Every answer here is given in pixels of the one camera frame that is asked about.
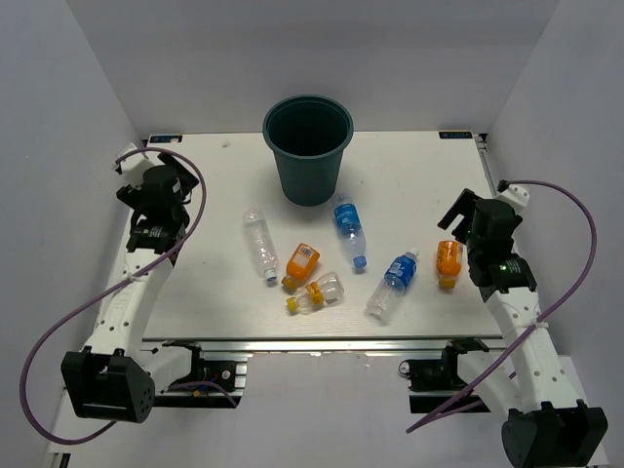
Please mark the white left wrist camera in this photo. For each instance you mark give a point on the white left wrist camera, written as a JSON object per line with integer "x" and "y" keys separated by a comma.
{"x": 132, "y": 169}

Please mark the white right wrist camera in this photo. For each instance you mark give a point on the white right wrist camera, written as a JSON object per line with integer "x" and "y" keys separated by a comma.
{"x": 515, "y": 195}

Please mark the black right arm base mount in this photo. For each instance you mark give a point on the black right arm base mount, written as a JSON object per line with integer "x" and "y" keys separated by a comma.
{"x": 432, "y": 381}

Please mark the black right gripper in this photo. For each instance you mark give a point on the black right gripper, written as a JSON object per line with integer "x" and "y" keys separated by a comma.
{"x": 464, "y": 206}

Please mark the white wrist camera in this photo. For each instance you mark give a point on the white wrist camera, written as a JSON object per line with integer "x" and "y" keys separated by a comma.
{"x": 132, "y": 169}
{"x": 515, "y": 195}

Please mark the clear bottle yellow cap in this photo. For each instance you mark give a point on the clear bottle yellow cap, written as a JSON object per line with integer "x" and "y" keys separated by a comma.
{"x": 327, "y": 290}

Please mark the blue table corner sticker left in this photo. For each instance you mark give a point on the blue table corner sticker left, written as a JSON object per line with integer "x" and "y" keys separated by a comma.
{"x": 165, "y": 139}

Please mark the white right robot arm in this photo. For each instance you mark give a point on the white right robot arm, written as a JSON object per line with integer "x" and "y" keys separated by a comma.
{"x": 546, "y": 423}

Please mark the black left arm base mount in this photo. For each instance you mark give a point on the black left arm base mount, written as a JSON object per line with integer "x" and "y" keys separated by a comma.
{"x": 190, "y": 377}

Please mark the orange bottle with barcode label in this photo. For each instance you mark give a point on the orange bottle with barcode label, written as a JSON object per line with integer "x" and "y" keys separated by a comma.
{"x": 300, "y": 266}

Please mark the aluminium table frame rail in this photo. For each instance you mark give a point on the aluminium table frame rail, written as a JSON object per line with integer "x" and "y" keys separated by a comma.
{"x": 320, "y": 345}

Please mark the blue table corner sticker right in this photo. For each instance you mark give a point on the blue table corner sticker right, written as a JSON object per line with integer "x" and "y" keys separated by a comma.
{"x": 455, "y": 135}

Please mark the dark green plastic bin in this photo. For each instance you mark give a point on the dark green plastic bin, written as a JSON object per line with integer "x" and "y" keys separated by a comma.
{"x": 307, "y": 135}

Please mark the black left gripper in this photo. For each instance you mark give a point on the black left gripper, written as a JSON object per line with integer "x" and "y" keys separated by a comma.
{"x": 132, "y": 196}

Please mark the blue table corner sticker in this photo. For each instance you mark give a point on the blue table corner sticker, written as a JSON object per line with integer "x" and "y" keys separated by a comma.
{"x": 455, "y": 135}
{"x": 165, "y": 139}

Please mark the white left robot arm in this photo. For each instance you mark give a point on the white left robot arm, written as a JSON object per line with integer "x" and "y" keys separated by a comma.
{"x": 115, "y": 377}

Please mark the blue label bottle white cap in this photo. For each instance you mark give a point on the blue label bottle white cap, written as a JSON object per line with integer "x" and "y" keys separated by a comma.
{"x": 387, "y": 296}

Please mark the clear plastic water bottle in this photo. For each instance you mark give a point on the clear plastic water bottle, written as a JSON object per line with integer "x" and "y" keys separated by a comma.
{"x": 261, "y": 246}

